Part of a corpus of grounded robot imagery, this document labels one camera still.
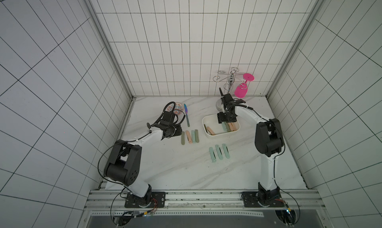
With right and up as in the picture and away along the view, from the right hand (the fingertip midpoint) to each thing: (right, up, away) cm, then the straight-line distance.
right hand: (225, 117), depth 100 cm
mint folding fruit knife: (-2, -20, -10) cm, 22 cm away
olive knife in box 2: (+2, -6, 0) cm, 7 cm away
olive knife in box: (-14, -6, 0) cm, 15 cm away
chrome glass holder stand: (+1, +26, -8) cm, 27 cm away
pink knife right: (+5, -6, 0) cm, 8 cm away
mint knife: (-1, -6, 0) cm, 6 cm away
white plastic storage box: (-10, -7, 0) cm, 12 cm away
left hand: (-32, -9, -8) cm, 34 cm away
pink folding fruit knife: (-25, -13, -4) cm, 29 cm away
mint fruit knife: (-6, -20, -10) cm, 23 cm away
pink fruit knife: (-10, -10, -2) cm, 14 cm away
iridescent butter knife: (-27, +3, +10) cm, 29 cm away
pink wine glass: (+12, +19, +2) cm, 22 cm away
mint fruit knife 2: (-10, -22, -13) cm, 27 cm away
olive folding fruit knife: (-20, -12, -3) cm, 23 cm away
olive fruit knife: (-29, -13, -5) cm, 32 cm away
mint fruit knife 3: (-22, -13, -4) cm, 26 cm away
